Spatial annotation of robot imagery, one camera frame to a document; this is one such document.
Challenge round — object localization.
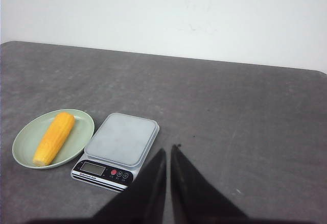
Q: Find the yellow corn cob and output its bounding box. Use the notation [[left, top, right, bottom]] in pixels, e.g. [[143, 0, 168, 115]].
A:
[[32, 112, 75, 167]]

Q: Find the light green oval plate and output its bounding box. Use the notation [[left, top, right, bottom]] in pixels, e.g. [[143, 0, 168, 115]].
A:
[[12, 109, 95, 169]]

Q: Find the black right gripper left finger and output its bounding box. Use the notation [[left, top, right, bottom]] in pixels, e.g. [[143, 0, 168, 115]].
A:
[[92, 149, 167, 223]]

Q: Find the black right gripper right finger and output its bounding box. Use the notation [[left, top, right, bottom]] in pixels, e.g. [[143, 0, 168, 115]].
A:
[[171, 145, 249, 223]]

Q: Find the silver digital kitchen scale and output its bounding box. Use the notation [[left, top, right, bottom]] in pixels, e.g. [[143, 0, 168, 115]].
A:
[[71, 113, 159, 192]]

